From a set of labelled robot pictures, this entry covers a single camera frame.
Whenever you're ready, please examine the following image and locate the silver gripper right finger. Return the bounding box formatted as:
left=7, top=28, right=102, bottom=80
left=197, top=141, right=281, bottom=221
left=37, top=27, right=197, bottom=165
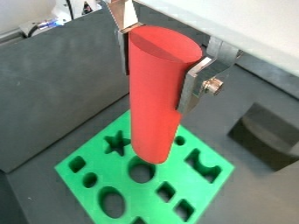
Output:
left=177, top=37, right=242, bottom=115

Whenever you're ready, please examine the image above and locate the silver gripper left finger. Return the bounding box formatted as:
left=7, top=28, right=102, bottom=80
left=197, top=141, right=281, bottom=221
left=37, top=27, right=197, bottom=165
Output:
left=107, top=0, right=142, bottom=75

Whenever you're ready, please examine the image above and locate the red oval peg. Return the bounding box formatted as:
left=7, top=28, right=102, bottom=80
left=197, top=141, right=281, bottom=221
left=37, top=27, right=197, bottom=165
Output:
left=129, top=25, right=202, bottom=164

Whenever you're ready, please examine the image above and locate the white robot base equipment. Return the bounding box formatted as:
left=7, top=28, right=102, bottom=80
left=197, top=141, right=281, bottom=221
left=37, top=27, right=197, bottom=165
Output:
left=21, top=0, right=102, bottom=38

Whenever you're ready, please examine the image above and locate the black foam block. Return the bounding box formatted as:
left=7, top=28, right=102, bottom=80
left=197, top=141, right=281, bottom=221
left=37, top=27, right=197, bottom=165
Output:
left=229, top=103, right=299, bottom=171

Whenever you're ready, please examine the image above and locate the green shape sorter board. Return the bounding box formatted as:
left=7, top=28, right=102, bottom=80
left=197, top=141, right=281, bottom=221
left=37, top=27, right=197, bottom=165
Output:
left=55, top=113, right=234, bottom=224

